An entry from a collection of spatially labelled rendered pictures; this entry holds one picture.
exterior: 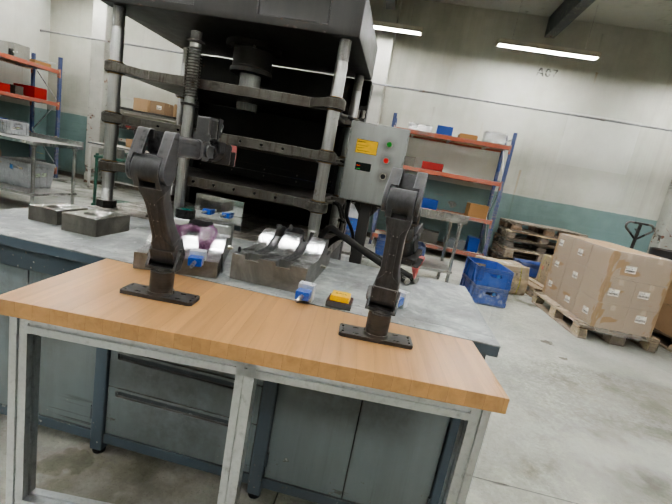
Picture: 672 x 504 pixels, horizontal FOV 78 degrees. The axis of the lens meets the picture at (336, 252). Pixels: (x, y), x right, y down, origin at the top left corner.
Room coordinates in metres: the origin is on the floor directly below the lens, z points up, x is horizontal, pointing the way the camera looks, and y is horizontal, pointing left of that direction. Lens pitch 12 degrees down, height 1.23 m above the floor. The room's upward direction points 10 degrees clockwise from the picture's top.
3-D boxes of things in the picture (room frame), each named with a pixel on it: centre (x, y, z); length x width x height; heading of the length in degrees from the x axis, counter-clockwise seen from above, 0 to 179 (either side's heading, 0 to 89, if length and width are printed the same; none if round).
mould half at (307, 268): (1.57, 0.18, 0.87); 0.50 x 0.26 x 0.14; 173
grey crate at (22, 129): (5.49, 4.55, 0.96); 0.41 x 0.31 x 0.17; 72
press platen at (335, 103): (2.51, 0.65, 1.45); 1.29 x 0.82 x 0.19; 83
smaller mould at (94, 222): (1.64, 0.98, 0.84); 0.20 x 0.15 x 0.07; 173
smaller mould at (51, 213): (1.69, 1.18, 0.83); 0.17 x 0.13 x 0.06; 173
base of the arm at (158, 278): (1.07, 0.45, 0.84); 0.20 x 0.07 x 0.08; 89
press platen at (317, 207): (2.51, 0.65, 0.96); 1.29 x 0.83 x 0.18; 83
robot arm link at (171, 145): (1.08, 0.45, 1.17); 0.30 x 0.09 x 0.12; 178
